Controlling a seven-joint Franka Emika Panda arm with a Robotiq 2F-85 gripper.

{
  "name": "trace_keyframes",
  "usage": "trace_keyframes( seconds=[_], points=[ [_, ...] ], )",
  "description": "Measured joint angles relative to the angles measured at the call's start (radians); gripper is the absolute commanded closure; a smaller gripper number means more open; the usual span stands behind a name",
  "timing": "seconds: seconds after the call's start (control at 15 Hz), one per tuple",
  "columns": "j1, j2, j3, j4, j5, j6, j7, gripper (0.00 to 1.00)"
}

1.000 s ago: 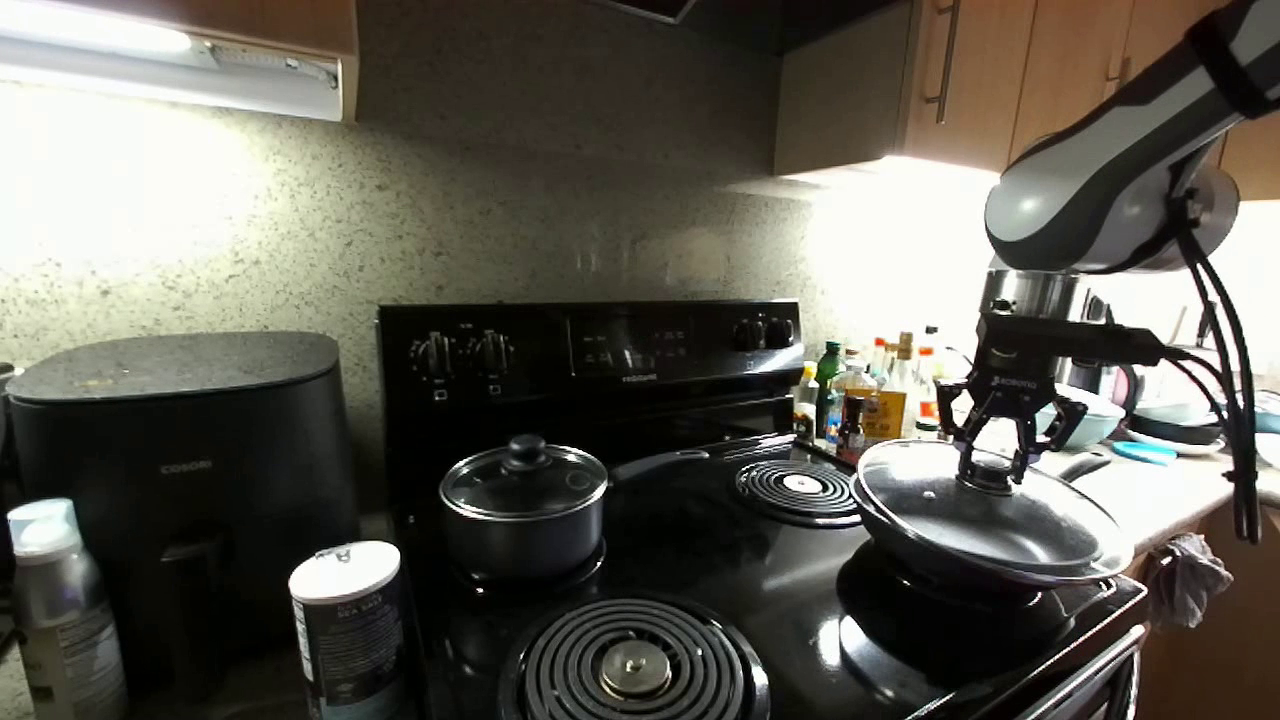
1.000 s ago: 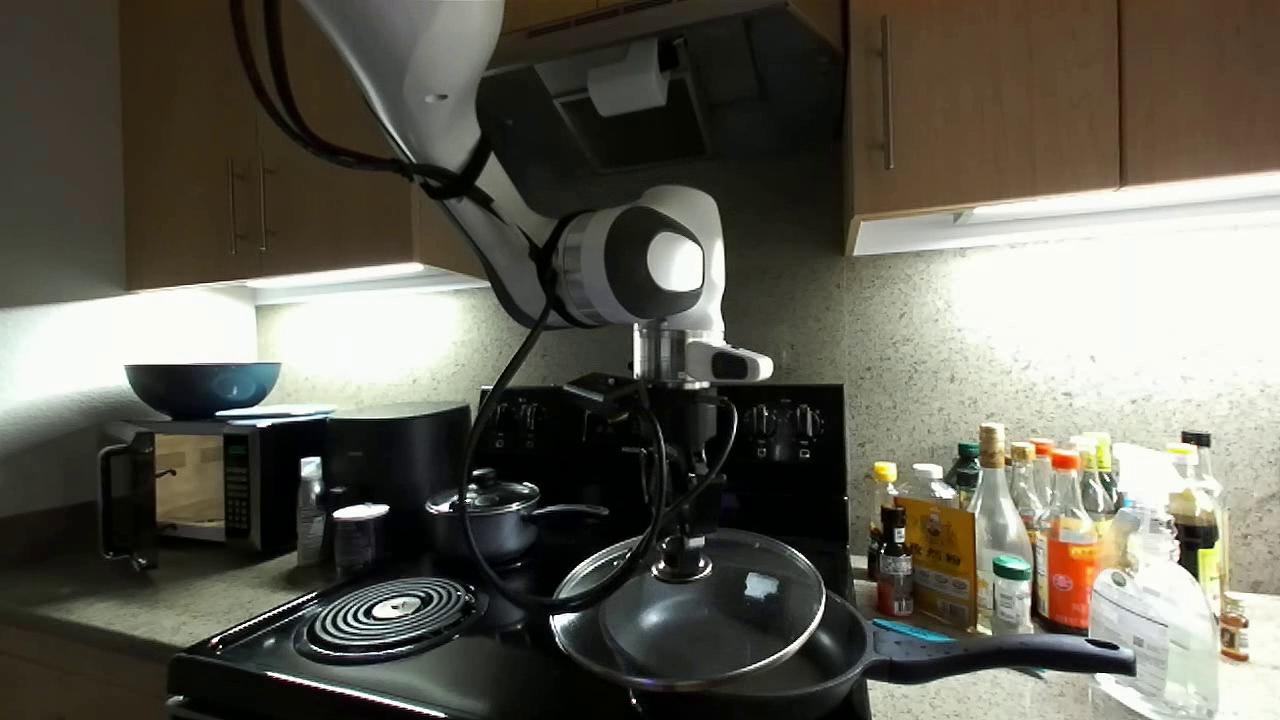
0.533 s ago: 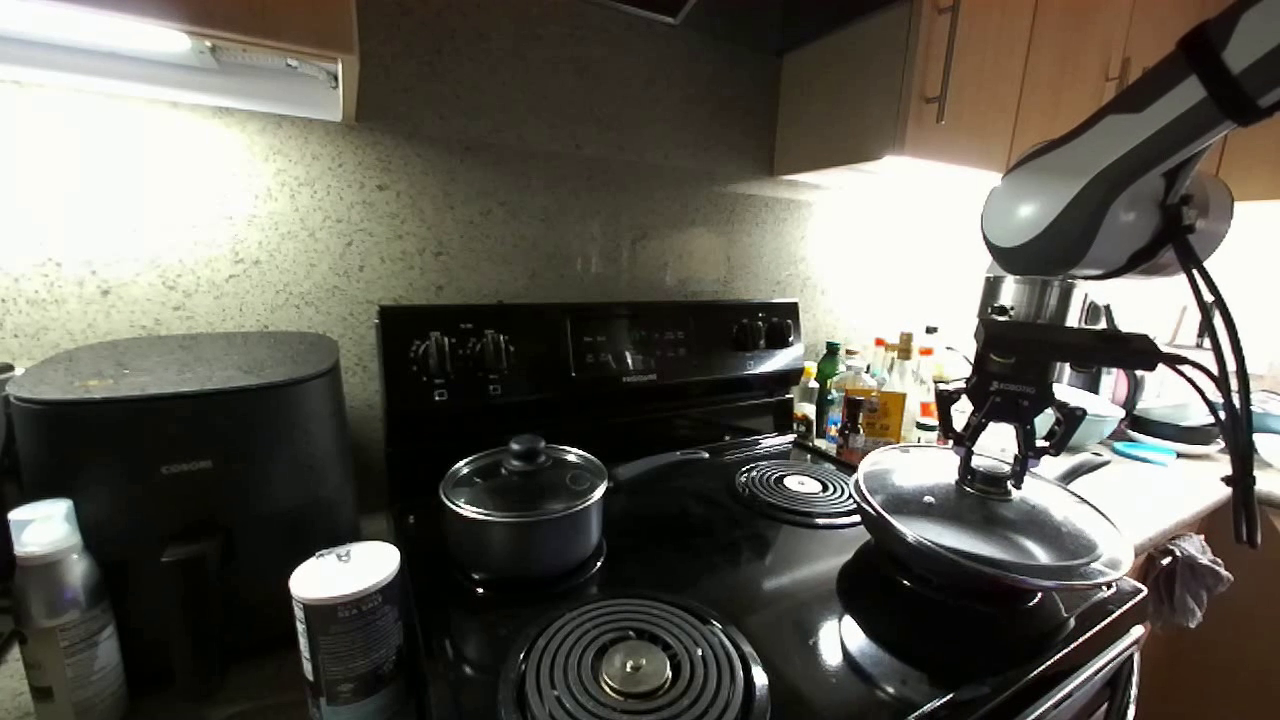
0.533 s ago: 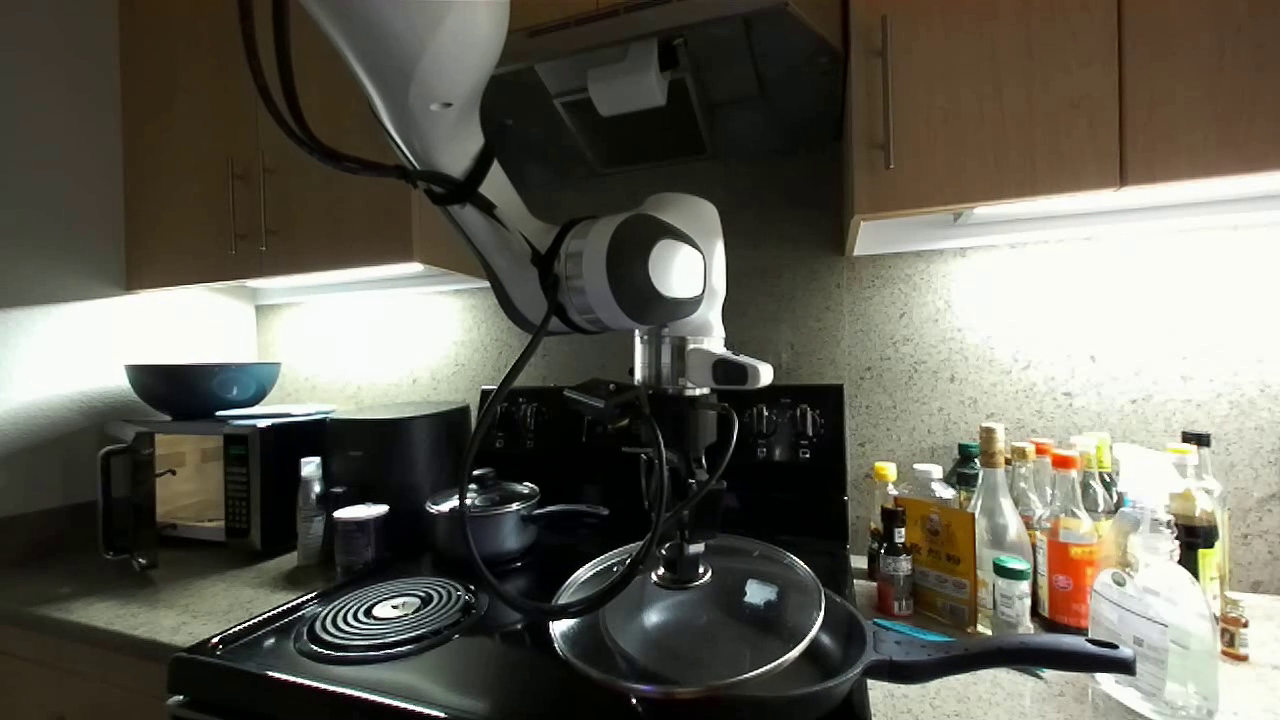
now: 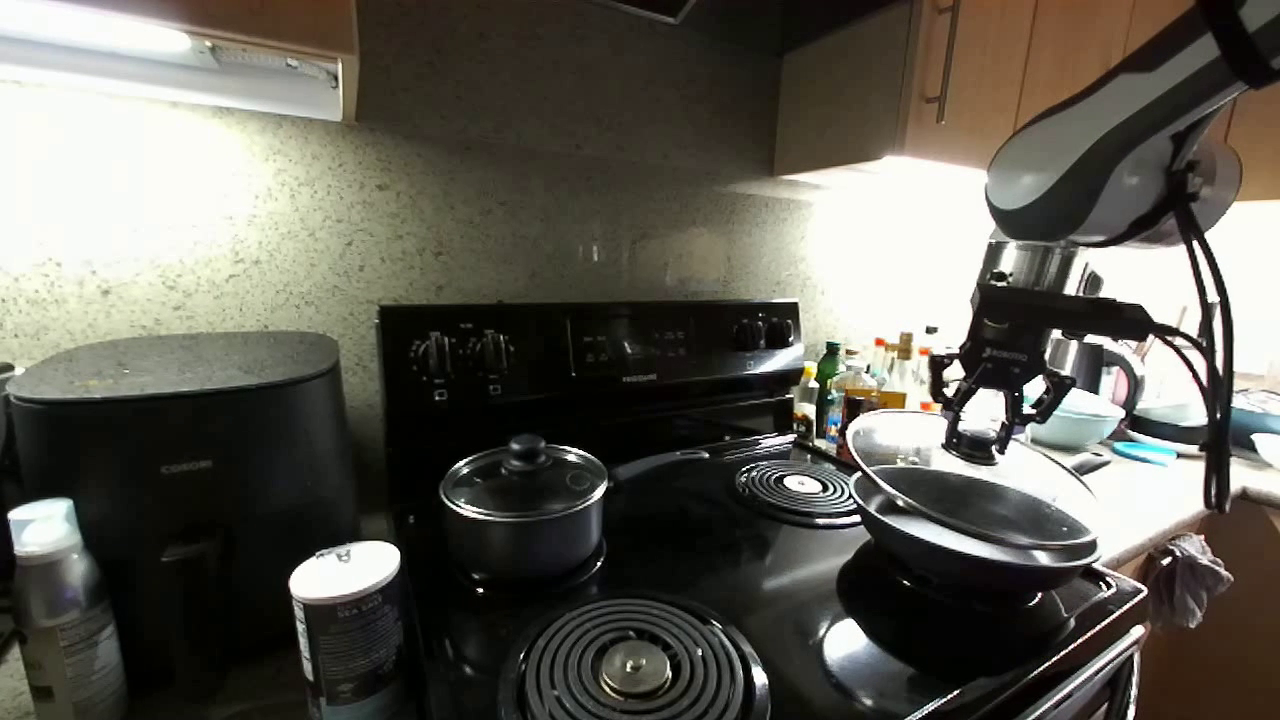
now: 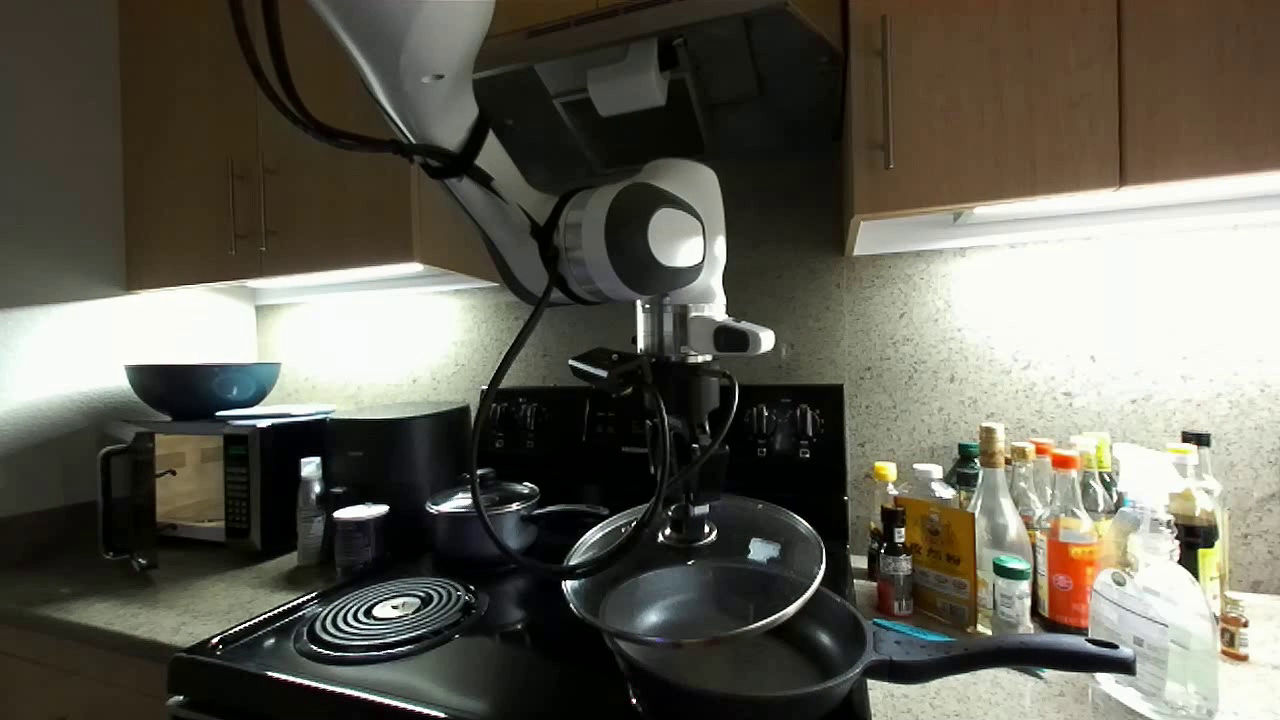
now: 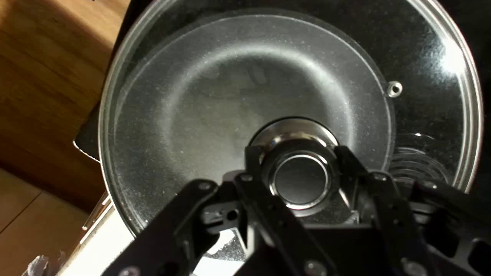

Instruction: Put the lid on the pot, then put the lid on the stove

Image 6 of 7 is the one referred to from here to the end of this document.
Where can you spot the small bottle with red label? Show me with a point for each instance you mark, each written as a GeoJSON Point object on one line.
{"type": "Point", "coordinates": [894, 572]}

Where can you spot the clear bottle with tan cap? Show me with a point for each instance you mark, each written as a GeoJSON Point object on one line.
{"type": "Point", "coordinates": [1025, 487]}

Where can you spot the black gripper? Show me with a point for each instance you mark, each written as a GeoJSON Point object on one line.
{"type": "Point", "coordinates": [693, 402]}

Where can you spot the small brown bottle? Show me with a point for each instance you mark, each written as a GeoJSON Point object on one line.
{"type": "Point", "coordinates": [1235, 629]}

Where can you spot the orange bottle with red cap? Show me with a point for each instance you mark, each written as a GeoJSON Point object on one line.
{"type": "Point", "coordinates": [1071, 554]}

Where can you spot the yellow-green bottle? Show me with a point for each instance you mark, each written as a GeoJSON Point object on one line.
{"type": "Point", "coordinates": [1097, 481]}

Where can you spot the toaster oven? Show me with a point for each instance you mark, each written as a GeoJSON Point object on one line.
{"type": "Point", "coordinates": [201, 487]}

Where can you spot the bottle with yellow label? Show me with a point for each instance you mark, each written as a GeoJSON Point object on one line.
{"type": "Point", "coordinates": [943, 554]}

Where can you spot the black frying pan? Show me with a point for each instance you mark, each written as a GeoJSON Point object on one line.
{"type": "Point", "coordinates": [801, 666]}

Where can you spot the blue bowl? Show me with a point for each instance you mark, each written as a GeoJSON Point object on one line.
{"type": "Point", "coordinates": [201, 385]}

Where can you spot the bottle with green cap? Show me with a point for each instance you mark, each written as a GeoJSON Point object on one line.
{"type": "Point", "coordinates": [967, 471]}

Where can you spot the electric coil stove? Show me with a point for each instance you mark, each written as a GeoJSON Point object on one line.
{"type": "Point", "coordinates": [801, 494]}

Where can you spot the dark jar with white lid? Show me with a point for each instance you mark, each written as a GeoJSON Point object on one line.
{"type": "Point", "coordinates": [362, 542]}

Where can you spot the under-cabinet light strip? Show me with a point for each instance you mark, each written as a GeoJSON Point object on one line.
{"type": "Point", "coordinates": [1065, 214]}
{"type": "Point", "coordinates": [362, 276]}

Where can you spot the wide wooden wall cabinet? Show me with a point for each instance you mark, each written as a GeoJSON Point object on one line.
{"type": "Point", "coordinates": [1013, 95]}

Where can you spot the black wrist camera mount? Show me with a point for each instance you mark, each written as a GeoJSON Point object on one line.
{"type": "Point", "coordinates": [618, 364]}

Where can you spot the clear bottle with cork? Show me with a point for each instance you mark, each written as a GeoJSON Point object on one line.
{"type": "Point", "coordinates": [1000, 522]}

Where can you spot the small jar with green lid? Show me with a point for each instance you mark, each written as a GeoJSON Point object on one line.
{"type": "Point", "coordinates": [1013, 587]}

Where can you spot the teal utensil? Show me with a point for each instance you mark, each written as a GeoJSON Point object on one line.
{"type": "Point", "coordinates": [920, 633]}

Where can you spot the black countertop appliance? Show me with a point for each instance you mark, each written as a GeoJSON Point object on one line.
{"type": "Point", "coordinates": [402, 453]}

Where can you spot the black coil burner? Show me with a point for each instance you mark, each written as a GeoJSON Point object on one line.
{"type": "Point", "coordinates": [386, 616]}

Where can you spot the small dark saucepan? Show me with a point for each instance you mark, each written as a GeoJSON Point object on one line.
{"type": "Point", "coordinates": [452, 539]}

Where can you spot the dark bottle with yellow cap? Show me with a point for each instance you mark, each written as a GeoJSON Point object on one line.
{"type": "Point", "coordinates": [881, 501]}

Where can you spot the glass lid with steel knob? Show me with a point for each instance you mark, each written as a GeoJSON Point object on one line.
{"type": "Point", "coordinates": [762, 562]}

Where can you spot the small saucepan lid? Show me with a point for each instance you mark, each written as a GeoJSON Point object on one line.
{"type": "Point", "coordinates": [462, 501]}

